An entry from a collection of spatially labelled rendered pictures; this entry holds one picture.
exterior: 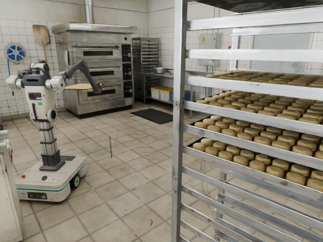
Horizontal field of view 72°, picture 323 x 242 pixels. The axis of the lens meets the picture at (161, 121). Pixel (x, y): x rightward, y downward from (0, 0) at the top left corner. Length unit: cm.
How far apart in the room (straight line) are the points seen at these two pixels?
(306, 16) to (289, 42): 409
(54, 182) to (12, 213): 56
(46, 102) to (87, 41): 298
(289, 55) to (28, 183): 247
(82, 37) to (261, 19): 472
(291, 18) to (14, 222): 209
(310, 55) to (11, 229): 212
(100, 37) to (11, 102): 246
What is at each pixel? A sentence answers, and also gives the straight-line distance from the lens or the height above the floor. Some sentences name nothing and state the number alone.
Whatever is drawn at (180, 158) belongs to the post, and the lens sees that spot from 89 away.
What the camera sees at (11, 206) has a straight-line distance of 207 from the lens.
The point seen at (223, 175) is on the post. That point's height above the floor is 82.
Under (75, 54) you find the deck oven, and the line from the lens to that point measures 512.
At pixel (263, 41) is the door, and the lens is 496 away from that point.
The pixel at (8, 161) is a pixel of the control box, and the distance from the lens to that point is 196.
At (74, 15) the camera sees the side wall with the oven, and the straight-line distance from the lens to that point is 631.
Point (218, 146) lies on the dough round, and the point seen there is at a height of 115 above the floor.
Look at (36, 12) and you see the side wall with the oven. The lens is 606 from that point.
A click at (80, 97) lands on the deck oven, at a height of 50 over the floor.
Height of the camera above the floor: 152
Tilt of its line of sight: 18 degrees down
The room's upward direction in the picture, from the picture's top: straight up
